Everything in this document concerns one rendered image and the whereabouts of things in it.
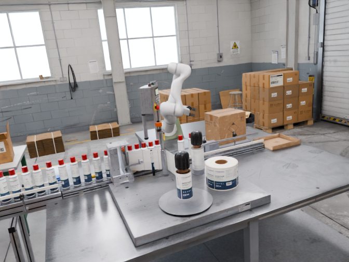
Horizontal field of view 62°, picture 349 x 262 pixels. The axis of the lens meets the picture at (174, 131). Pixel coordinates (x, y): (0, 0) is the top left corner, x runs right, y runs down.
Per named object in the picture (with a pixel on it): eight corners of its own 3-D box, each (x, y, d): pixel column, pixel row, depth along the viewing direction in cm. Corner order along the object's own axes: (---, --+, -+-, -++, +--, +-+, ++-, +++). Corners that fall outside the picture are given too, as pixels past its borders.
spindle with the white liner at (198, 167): (196, 176, 197) (192, 133, 189) (190, 171, 205) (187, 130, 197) (207, 173, 200) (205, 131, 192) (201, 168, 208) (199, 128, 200)
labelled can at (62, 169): (62, 190, 194) (56, 161, 189) (62, 187, 199) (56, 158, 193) (70, 188, 196) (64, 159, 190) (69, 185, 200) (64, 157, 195)
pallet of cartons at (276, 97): (266, 135, 559) (266, 75, 528) (240, 126, 635) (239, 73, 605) (313, 125, 600) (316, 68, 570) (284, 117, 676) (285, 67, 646)
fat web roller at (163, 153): (163, 177, 200) (160, 151, 195) (161, 174, 204) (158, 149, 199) (169, 175, 202) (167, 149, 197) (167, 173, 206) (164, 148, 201)
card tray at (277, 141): (272, 151, 245) (272, 146, 243) (253, 143, 268) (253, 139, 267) (299, 143, 255) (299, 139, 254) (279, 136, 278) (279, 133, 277)
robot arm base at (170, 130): (163, 139, 301) (164, 130, 285) (156, 123, 309) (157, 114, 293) (179, 133, 307) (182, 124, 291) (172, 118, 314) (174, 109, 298)
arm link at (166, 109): (175, 125, 289) (178, 112, 268) (156, 122, 288) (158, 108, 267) (176, 115, 295) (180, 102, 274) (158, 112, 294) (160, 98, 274)
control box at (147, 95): (141, 114, 211) (137, 88, 206) (147, 109, 227) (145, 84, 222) (154, 114, 209) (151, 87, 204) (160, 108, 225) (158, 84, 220)
